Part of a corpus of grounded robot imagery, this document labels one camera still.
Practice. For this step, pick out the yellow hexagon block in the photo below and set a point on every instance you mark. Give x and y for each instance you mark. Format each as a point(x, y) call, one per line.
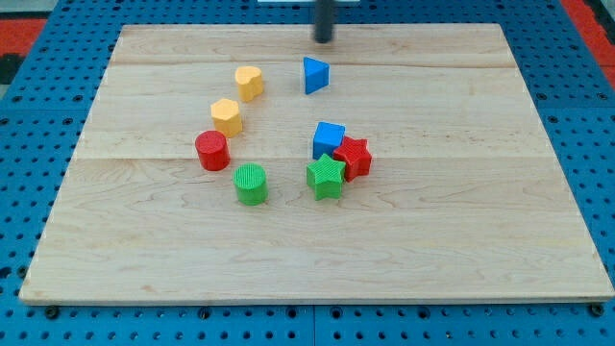
point(226, 117)

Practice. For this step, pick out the yellow heart block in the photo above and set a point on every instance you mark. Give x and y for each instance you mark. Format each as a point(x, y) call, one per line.
point(249, 82)

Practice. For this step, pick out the green star block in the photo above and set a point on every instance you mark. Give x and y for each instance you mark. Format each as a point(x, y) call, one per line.
point(326, 177)

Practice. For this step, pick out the blue cube block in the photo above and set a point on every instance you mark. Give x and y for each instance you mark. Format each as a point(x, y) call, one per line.
point(327, 138)

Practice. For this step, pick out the red star block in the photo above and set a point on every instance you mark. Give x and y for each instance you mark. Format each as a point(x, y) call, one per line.
point(355, 154)

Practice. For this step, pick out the green cylinder block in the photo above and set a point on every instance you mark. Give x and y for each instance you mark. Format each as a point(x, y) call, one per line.
point(250, 184)

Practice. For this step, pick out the light wooden board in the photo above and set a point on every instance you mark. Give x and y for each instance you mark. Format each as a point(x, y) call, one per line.
point(465, 202)

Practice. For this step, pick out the red cylinder block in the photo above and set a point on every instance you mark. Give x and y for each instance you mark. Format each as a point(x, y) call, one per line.
point(213, 151)

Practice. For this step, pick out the blue triangle block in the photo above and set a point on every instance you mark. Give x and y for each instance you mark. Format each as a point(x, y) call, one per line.
point(316, 74)

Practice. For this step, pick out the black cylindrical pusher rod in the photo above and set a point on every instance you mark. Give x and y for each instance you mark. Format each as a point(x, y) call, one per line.
point(323, 21)

